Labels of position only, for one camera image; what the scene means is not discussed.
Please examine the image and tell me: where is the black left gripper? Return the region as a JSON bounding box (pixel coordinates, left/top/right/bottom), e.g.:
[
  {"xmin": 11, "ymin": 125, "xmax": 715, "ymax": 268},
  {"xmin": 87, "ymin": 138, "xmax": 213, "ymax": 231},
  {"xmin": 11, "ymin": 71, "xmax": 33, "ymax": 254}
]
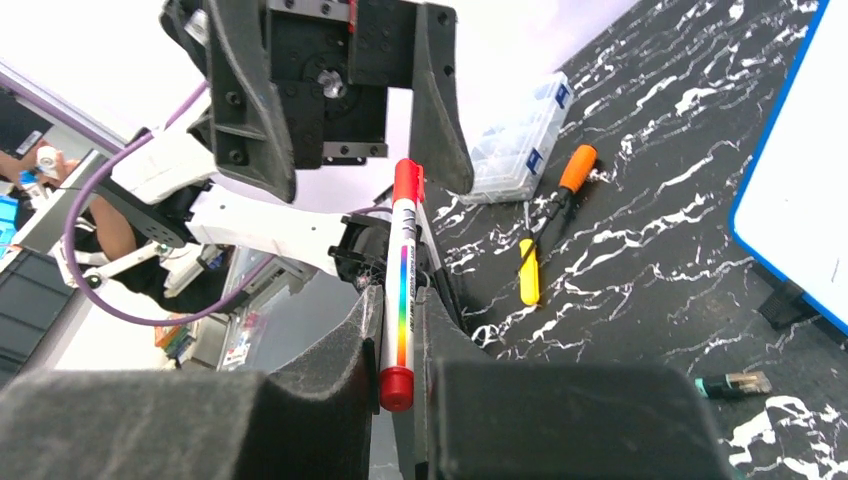
[{"xmin": 160, "ymin": 1, "xmax": 474, "ymax": 203}]

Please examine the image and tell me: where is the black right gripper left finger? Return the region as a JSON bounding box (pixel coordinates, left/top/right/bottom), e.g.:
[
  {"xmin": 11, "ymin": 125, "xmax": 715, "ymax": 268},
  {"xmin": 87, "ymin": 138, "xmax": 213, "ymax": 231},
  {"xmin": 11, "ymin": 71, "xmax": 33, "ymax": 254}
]
[{"xmin": 1, "ymin": 286, "xmax": 383, "ymax": 479}]

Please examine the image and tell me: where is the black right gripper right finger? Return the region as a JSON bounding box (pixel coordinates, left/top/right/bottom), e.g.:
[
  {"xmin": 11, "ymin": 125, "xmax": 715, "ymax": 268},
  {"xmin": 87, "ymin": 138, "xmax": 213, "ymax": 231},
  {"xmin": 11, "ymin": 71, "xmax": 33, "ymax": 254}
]
[{"xmin": 415, "ymin": 288, "xmax": 732, "ymax": 479}]

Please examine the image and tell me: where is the white red whiteboard marker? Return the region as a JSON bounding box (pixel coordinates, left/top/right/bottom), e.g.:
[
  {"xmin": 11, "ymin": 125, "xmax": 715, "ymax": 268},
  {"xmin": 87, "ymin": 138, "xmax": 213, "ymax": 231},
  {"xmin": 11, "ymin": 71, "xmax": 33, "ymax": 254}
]
[{"xmin": 378, "ymin": 159, "xmax": 423, "ymax": 413}]

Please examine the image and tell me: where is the blue framed whiteboard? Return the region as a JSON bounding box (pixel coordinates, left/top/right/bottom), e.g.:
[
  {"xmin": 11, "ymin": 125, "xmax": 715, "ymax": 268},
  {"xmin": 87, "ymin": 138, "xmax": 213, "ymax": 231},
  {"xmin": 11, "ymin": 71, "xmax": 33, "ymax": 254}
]
[{"xmin": 730, "ymin": 1, "xmax": 847, "ymax": 331}]

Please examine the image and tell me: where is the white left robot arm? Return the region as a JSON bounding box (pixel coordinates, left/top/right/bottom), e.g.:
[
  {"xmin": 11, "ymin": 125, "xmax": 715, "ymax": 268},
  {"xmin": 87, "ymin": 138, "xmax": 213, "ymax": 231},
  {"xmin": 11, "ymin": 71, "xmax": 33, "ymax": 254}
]
[{"xmin": 94, "ymin": 1, "xmax": 474, "ymax": 284}]

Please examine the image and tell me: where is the clear plastic organizer box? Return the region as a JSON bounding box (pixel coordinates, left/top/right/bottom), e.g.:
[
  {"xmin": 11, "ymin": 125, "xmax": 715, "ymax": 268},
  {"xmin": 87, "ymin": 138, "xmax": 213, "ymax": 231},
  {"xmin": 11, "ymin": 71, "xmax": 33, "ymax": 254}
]
[{"xmin": 458, "ymin": 71, "xmax": 574, "ymax": 205}]

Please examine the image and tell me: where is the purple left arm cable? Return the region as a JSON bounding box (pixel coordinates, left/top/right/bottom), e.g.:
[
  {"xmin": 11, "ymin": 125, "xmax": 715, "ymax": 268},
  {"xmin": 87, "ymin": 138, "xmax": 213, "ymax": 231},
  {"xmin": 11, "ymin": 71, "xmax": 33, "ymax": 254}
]
[{"xmin": 63, "ymin": 80, "xmax": 392, "ymax": 328}]

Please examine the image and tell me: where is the yellow handled tool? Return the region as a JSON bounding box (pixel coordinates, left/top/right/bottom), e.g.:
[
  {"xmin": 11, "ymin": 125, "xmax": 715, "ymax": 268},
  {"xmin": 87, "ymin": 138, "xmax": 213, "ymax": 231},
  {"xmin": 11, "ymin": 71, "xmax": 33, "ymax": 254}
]
[{"xmin": 518, "ymin": 238, "xmax": 540, "ymax": 306}]

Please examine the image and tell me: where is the orange handled screwdriver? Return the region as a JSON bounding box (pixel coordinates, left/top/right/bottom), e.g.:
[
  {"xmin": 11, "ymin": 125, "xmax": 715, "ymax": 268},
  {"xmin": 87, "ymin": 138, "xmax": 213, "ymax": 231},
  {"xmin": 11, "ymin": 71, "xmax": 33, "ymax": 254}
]
[{"xmin": 518, "ymin": 144, "xmax": 598, "ymax": 271}]

